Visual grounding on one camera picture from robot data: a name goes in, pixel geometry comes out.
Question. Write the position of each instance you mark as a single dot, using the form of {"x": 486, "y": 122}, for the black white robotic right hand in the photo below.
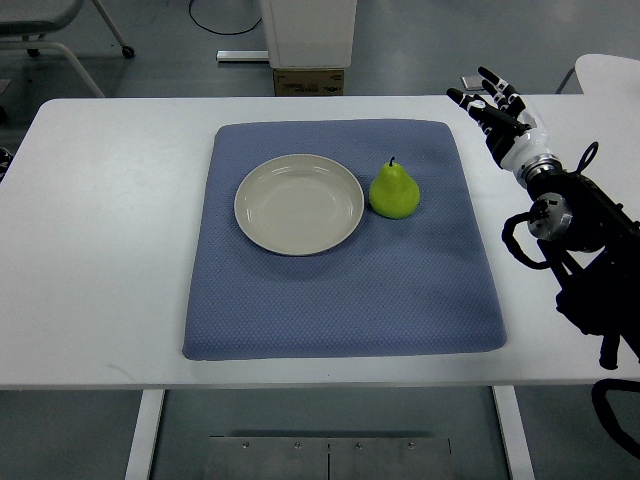
{"x": 502, "y": 121}

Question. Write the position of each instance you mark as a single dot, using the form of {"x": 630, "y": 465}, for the green pear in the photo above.
{"x": 394, "y": 193}

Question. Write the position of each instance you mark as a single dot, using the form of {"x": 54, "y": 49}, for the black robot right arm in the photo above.
{"x": 588, "y": 242}

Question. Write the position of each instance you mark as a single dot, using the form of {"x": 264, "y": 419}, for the beige round plate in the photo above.
{"x": 299, "y": 204}

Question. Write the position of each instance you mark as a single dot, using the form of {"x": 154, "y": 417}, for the silver floor outlet cover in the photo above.
{"x": 473, "y": 83}

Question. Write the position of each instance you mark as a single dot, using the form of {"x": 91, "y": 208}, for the white round side table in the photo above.
{"x": 604, "y": 74}

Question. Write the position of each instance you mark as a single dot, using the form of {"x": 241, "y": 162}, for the blue textured mat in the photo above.
{"x": 417, "y": 286}

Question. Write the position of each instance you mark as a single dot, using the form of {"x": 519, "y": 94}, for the brown cardboard box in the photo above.
{"x": 308, "y": 83}

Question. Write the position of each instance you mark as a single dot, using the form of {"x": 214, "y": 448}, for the black white object left edge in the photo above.
{"x": 6, "y": 159}

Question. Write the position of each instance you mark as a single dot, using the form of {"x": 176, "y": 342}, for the white pedestal column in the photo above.
{"x": 309, "y": 34}

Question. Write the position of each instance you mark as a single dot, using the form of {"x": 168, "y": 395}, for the silver aluminium rail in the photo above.
{"x": 242, "y": 56}

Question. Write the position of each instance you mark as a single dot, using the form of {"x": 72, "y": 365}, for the grey metal base plate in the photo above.
{"x": 329, "y": 458}

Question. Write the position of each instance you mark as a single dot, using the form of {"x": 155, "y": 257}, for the white wheeled cart frame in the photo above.
{"x": 25, "y": 25}

